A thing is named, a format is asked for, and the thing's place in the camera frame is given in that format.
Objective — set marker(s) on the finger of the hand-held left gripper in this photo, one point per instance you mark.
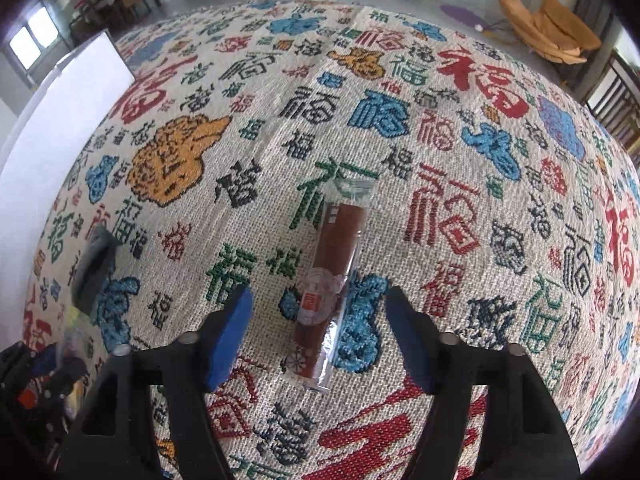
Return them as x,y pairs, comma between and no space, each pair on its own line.
45,356
70,372

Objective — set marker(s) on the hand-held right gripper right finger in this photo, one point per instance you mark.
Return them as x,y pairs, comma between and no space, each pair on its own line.
410,340

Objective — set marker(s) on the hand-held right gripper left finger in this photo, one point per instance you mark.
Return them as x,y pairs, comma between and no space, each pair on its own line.
227,340

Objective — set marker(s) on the brown snack bar clear wrapper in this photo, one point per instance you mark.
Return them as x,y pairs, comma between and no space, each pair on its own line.
335,270

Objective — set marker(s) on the clear packet with black header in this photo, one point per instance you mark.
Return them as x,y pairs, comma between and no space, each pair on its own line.
95,265

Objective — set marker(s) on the white box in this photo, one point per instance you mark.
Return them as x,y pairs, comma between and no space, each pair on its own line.
50,135

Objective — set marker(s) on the dark wooden chair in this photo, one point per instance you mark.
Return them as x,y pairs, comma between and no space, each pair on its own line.
617,105

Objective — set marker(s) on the purple floor mat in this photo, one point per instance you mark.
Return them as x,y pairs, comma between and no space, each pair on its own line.
460,15

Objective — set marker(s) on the orange lounge chair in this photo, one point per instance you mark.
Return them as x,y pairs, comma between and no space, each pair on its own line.
550,30

